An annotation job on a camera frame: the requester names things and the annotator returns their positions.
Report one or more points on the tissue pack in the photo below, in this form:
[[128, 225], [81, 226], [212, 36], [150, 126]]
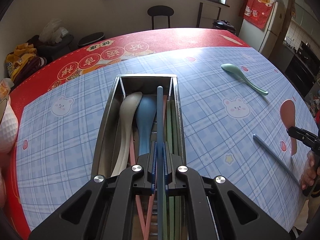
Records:
[[6, 85]]

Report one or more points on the long pink chopstick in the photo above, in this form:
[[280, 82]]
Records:
[[149, 212]]

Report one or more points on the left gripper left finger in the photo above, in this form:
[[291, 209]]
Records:
[[103, 208]]

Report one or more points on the blue chopstick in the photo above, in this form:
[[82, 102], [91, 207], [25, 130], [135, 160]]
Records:
[[276, 158], [160, 161]]

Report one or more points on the green spoon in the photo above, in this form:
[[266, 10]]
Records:
[[236, 71]]

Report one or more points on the pink spoon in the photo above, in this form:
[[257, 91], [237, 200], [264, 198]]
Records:
[[287, 115]]

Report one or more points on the white textured bowl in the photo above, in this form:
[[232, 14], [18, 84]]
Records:
[[9, 126]]

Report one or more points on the blue spoon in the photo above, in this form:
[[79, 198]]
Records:
[[145, 115]]

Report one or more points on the steel utensil tray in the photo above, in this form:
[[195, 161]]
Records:
[[109, 137]]

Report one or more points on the white refrigerator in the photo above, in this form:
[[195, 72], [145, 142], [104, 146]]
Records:
[[263, 40]]

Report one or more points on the blue plaid table mat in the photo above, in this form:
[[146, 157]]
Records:
[[220, 112]]

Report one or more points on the yellow clothes pile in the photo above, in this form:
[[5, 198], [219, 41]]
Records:
[[23, 62]]

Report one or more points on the beige spoon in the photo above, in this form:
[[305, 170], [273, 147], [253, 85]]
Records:
[[126, 114]]

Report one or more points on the red cloth on fridge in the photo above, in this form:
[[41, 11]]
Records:
[[256, 12]]

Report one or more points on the black folding frame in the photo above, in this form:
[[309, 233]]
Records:
[[207, 14]]

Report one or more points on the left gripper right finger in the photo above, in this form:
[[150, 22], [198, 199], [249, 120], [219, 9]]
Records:
[[215, 208]]

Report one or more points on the green chopstick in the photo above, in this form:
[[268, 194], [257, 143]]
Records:
[[168, 141], [177, 205]]

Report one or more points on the red tablecloth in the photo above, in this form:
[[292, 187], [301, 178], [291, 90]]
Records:
[[114, 50]]

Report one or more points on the black round chair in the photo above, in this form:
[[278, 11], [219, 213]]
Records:
[[160, 10]]

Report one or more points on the black rice cooker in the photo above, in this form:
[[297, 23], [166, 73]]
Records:
[[224, 25]]

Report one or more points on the black round stool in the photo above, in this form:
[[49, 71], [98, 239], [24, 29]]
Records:
[[91, 39]]

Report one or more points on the white plastic bag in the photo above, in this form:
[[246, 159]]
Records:
[[53, 32]]

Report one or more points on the person's right hand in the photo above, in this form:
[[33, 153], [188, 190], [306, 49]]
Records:
[[309, 175]]

